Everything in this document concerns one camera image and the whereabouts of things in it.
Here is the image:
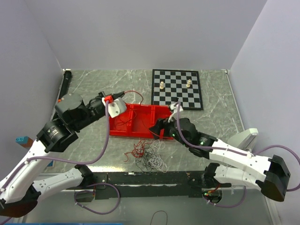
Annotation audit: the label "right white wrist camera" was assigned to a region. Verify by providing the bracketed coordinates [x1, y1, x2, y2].
[169, 102, 183, 120]

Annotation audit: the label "aluminium frame rail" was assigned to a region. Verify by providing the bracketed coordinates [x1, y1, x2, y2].
[11, 186, 56, 218]

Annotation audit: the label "blue brown toy block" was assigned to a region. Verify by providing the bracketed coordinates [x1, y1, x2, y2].
[15, 136, 33, 149]

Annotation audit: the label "thin dark floor cable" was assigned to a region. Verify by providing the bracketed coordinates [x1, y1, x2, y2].
[150, 210, 168, 225]

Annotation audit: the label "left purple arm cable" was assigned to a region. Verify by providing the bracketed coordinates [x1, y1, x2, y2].
[0, 100, 120, 225]

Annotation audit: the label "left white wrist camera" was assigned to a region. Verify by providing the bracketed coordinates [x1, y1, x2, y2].
[102, 96, 127, 118]

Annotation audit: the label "red three-compartment plastic tray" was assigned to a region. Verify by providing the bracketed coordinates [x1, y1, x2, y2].
[110, 104, 172, 140]

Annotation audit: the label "blue stacked toy blocks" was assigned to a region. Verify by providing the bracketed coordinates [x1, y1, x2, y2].
[47, 161, 54, 167]

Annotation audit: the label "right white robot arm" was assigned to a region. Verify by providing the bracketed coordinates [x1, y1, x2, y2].
[149, 118, 291, 202]

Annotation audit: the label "black thin cable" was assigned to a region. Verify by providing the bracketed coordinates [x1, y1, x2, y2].
[135, 147, 162, 171]

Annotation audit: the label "red thin cable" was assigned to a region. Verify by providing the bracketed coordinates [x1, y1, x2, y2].
[116, 90, 162, 162]

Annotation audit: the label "cream chess piece left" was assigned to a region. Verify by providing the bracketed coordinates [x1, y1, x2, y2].
[159, 82, 164, 90]

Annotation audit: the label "white grey wedge object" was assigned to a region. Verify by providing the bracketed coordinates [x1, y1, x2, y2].
[227, 128, 259, 152]

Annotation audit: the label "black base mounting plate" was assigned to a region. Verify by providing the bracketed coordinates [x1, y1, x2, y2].
[70, 171, 231, 200]

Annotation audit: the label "cream chess piece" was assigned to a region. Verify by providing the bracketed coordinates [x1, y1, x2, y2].
[186, 79, 191, 88]
[159, 82, 164, 90]

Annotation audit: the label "cream chess piece right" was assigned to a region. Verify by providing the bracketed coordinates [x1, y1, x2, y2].
[186, 79, 191, 88]

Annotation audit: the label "black marker orange cap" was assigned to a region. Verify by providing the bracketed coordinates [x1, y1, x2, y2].
[58, 70, 73, 99]

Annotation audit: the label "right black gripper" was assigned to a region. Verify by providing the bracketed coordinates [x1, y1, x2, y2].
[149, 112, 190, 148]

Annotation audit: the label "black grey chessboard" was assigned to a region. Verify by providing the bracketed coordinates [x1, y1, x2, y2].
[151, 69, 203, 111]

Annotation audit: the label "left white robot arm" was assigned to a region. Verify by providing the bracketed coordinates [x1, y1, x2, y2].
[0, 91, 127, 218]

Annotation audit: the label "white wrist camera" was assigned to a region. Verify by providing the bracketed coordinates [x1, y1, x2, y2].
[169, 102, 183, 120]
[102, 96, 127, 118]

